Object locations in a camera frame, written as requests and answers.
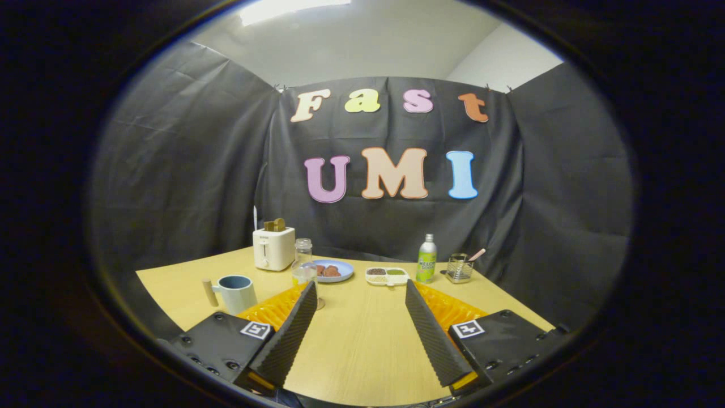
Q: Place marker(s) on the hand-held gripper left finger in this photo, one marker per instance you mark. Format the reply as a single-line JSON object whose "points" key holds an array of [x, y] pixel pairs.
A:
{"points": [[289, 340]]}

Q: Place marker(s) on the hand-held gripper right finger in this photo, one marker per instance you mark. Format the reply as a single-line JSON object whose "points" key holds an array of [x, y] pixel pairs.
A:
{"points": [[436, 345]]}

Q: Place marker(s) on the clear glass juice bottle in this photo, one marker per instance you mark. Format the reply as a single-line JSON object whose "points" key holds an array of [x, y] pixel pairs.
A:
{"points": [[304, 266]]}

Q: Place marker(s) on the green soda bottle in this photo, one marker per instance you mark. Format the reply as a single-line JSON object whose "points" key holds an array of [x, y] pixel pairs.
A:
{"points": [[426, 263]]}

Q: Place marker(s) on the wooden table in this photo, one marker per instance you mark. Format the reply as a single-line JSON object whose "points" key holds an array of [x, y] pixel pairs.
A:
{"points": [[368, 340]]}

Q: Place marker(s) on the brown food pieces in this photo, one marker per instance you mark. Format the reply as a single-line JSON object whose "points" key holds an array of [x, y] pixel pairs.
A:
{"points": [[330, 271]]}

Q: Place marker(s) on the white divided bean tray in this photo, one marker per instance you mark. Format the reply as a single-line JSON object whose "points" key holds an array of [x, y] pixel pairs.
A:
{"points": [[387, 276]]}

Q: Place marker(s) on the blue plate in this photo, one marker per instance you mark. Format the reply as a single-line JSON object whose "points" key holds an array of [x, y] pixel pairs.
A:
{"points": [[345, 271]]}

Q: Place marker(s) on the white toaster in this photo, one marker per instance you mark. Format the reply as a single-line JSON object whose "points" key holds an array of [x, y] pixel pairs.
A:
{"points": [[273, 249]]}

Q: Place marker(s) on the brown toast slices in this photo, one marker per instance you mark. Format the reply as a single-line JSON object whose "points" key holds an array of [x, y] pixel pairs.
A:
{"points": [[275, 225]]}

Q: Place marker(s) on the black backdrop cloth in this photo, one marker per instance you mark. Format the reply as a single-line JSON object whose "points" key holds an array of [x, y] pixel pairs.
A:
{"points": [[187, 170]]}

